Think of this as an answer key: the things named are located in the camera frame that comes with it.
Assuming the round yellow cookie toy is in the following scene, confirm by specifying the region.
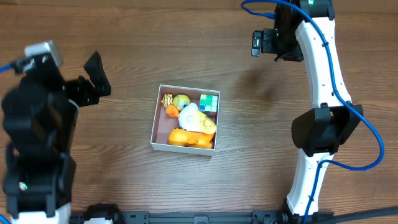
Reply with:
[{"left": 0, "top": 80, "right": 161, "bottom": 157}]
[{"left": 161, "top": 93, "right": 173, "bottom": 109}]

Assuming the white box pink interior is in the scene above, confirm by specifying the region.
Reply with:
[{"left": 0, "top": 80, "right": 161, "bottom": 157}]
[{"left": 150, "top": 85, "right": 220, "bottom": 156}]

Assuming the yellow one-eyed ball toy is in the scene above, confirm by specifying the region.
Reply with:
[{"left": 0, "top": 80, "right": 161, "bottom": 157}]
[{"left": 172, "top": 94, "right": 190, "bottom": 111}]

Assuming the colourful puzzle cube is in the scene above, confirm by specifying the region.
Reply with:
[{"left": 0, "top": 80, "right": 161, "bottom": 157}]
[{"left": 198, "top": 94, "right": 218, "bottom": 116}]

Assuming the orange dinosaur figure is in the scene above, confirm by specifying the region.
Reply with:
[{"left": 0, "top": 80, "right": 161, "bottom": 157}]
[{"left": 168, "top": 128, "right": 215, "bottom": 149}]

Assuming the white plush duck toy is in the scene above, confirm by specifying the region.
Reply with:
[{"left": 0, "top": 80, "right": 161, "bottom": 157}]
[{"left": 165, "top": 103, "right": 216, "bottom": 134}]

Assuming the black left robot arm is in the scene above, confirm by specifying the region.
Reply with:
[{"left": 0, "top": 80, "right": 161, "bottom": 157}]
[{"left": 1, "top": 52, "right": 126, "bottom": 223}]

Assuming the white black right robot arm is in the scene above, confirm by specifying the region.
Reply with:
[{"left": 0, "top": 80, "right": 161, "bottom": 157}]
[{"left": 261, "top": 1, "right": 363, "bottom": 223}]

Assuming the right blue cable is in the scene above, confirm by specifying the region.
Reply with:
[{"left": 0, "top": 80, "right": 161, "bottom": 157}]
[{"left": 240, "top": 0, "right": 386, "bottom": 224}]

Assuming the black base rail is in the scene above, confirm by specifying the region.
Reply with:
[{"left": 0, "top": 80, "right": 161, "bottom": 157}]
[{"left": 123, "top": 210, "right": 279, "bottom": 224}]

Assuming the thick black cable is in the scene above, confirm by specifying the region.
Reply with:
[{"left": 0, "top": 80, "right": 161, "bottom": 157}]
[{"left": 310, "top": 205, "right": 398, "bottom": 224}]

